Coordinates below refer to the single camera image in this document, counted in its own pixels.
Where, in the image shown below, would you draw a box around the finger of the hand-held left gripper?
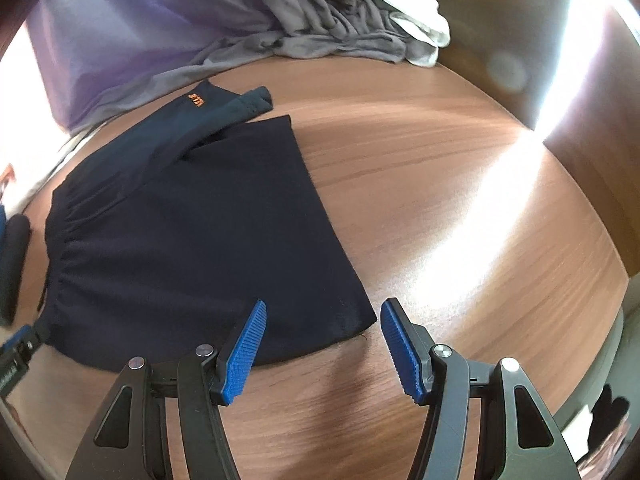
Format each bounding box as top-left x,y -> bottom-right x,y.
2,324 -> 51,362

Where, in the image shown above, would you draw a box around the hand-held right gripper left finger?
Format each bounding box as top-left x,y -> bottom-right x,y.
65,299 -> 268,480

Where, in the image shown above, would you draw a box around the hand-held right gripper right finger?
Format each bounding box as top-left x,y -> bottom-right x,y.
380,298 -> 583,480

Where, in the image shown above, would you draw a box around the navy pants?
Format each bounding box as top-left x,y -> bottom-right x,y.
37,114 -> 378,376

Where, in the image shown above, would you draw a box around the dark teal garment orange print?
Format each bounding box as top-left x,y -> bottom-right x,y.
55,79 -> 274,196

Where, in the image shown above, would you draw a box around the dark cloth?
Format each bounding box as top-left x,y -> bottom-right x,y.
590,384 -> 632,461

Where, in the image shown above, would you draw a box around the purple curtain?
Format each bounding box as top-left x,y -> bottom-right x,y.
27,0 -> 286,133

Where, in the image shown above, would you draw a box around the white cloth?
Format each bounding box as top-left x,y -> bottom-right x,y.
372,0 -> 451,68

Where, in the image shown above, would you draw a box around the grey crinkled cloth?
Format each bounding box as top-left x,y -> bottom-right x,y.
70,0 -> 438,136

